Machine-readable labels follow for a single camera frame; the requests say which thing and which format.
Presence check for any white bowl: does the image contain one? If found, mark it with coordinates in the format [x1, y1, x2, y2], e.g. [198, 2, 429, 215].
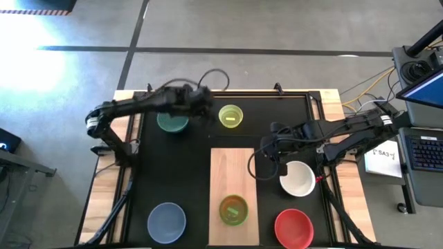
[279, 160, 317, 198]

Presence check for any computer monitor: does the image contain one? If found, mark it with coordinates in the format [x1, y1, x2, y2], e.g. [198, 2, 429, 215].
[396, 65, 443, 110]

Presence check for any teal bowl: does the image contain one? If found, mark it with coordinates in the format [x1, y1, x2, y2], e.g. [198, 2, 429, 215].
[156, 111, 190, 134]

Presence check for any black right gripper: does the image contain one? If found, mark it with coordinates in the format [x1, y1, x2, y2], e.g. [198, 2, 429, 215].
[261, 133, 302, 177]

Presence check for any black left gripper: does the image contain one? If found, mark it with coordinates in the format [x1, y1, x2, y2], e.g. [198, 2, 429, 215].
[174, 84, 215, 120]

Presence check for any translucent yellow plastic bowl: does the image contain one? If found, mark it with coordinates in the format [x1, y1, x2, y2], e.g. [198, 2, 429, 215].
[218, 104, 244, 129]

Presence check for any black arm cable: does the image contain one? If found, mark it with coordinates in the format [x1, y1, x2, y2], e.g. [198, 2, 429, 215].
[197, 68, 230, 91]
[246, 147, 280, 182]

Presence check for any blue-grey bowl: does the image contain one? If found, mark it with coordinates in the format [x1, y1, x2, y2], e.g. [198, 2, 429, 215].
[147, 202, 187, 245]

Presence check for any black power strip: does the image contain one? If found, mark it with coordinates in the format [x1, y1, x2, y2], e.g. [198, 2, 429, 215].
[375, 96, 399, 117]

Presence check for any black electronic device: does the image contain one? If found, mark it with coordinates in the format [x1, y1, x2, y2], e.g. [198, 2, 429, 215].
[0, 127, 22, 154]

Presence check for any translucent green plastic bowl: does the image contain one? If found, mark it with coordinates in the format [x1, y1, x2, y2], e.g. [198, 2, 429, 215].
[219, 194, 249, 227]

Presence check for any black table mat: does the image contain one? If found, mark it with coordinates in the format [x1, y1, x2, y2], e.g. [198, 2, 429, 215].
[136, 92, 329, 247]

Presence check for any black mat with striped edge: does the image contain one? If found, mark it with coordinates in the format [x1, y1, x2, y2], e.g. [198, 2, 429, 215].
[0, 0, 78, 17]

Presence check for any red bowl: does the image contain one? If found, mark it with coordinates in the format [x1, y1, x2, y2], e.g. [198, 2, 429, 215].
[274, 208, 315, 249]

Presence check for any wooden shelf with wire legs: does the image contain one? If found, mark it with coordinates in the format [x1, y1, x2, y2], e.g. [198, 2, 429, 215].
[208, 133, 260, 247]

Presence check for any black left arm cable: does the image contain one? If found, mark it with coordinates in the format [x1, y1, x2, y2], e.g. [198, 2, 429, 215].
[197, 68, 230, 91]

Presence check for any grey workstation cart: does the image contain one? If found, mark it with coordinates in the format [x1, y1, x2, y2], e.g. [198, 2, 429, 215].
[392, 44, 443, 208]

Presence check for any yellow floor cable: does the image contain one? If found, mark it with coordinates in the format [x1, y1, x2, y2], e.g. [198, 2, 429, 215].
[341, 67, 395, 115]

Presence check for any black pole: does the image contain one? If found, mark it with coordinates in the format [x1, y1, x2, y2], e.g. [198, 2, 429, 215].
[406, 21, 443, 57]

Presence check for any dark grey side table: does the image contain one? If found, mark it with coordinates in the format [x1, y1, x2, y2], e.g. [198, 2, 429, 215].
[0, 148, 57, 243]

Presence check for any white paper sign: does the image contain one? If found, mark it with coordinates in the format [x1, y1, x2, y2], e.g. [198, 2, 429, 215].
[363, 140, 404, 179]

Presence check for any black round device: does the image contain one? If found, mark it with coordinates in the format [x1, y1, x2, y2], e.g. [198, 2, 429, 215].
[400, 59, 432, 84]

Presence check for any black keyboard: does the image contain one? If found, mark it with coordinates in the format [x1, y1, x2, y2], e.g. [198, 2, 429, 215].
[404, 134, 443, 173]

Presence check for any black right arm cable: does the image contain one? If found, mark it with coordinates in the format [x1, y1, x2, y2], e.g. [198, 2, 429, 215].
[246, 147, 280, 182]

